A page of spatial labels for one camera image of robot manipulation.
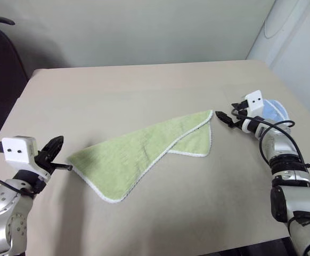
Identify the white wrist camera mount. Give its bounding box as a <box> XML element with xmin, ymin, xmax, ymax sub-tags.
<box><xmin>1</xmin><ymin>135</ymin><xmax>52</xmax><ymax>182</ymax></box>
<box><xmin>241</xmin><ymin>90</ymin><xmax>264</xmax><ymax>133</ymax></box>

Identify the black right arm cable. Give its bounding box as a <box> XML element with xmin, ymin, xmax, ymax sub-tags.
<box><xmin>231</xmin><ymin>106</ymin><xmax>310</xmax><ymax>169</ymax></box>

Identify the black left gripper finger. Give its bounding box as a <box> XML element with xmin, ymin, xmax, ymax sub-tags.
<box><xmin>40</xmin><ymin>135</ymin><xmax>64</xmax><ymax>162</ymax></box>
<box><xmin>50</xmin><ymin>163</ymin><xmax>74</xmax><ymax>172</ymax></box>

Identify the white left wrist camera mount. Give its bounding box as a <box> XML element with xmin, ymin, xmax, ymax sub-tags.
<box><xmin>1</xmin><ymin>135</ymin><xmax>52</xmax><ymax>182</ymax></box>

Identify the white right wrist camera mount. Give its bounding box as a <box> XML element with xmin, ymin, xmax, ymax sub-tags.
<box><xmin>241</xmin><ymin>90</ymin><xmax>264</xmax><ymax>133</ymax></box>

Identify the green towel with white hem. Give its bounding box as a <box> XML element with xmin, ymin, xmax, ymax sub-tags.
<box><xmin>66</xmin><ymin>109</ymin><xmax>215</xmax><ymax>205</ymax></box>

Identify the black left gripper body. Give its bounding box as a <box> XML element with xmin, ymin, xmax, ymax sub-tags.
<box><xmin>35</xmin><ymin>150</ymin><xmax>55</xmax><ymax>175</ymax></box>

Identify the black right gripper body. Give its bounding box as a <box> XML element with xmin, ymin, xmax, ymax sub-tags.
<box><xmin>235</xmin><ymin>108</ymin><xmax>250</xmax><ymax>130</ymax></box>

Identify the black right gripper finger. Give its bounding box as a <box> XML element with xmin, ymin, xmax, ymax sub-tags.
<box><xmin>215</xmin><ymin>110</ymin><xmax>237</xmax><ymax>129</ymax></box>
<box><xmin>232</xmin><ymin>100</ymin><xmax>249</xmax><ymax>110</ymax></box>

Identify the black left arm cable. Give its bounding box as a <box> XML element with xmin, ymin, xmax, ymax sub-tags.
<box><xmin>0</xmin><ymin>141</ymin><xmax>36</xmax><ymax>198</ymax></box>

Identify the blue cloth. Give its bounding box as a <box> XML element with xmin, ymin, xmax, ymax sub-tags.
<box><xmin>260</xmin><ymin>98</ymin><xmax>291</xmax><ymax>126</ymax></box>

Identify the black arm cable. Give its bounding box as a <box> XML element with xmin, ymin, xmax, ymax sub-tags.
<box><xmin>231</xmin><ymin>106</ymin><xmax>310</xmax><ymax>169</ymax></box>
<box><xmin>0</xmin><ymin>141</ymin><xmax>36</xmax><ymax>198</ymax></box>

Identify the black office chair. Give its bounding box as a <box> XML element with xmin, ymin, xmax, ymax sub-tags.
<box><xmin>0</xmin><ymin>17</ymin><xmax>29</xmax><ymax>137</ymax></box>

